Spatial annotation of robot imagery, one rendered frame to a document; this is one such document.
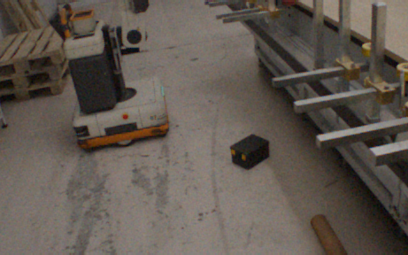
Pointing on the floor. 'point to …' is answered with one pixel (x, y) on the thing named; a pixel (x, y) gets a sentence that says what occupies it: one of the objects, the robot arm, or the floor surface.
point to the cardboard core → (327, 235)
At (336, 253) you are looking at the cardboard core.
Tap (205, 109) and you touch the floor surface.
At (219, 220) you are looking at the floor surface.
